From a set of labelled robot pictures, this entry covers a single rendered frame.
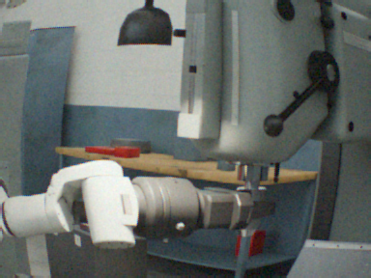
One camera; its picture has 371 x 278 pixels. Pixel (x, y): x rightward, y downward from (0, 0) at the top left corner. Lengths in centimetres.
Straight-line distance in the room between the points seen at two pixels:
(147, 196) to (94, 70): 741
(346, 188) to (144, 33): 69
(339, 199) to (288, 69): 50
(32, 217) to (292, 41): 49
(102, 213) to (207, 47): 27
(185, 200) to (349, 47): 39
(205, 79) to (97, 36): 745
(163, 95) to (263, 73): 664
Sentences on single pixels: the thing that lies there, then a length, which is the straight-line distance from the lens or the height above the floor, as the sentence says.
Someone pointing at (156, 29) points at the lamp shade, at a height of 148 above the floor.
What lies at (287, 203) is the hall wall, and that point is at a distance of 703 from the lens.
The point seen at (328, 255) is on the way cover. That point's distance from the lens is 180.
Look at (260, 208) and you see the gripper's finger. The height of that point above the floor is 124.
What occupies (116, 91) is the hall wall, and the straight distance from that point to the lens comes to 845.
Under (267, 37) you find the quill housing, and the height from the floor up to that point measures 149.
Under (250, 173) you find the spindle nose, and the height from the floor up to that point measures 129.
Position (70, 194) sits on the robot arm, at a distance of 140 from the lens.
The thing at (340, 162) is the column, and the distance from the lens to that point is 181.
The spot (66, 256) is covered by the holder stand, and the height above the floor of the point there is 107.
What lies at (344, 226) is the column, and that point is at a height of 115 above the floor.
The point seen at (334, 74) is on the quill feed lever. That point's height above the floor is 145.
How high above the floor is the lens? 141
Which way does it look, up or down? 3 degrees down
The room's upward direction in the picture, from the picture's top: 3 degrees clockwise
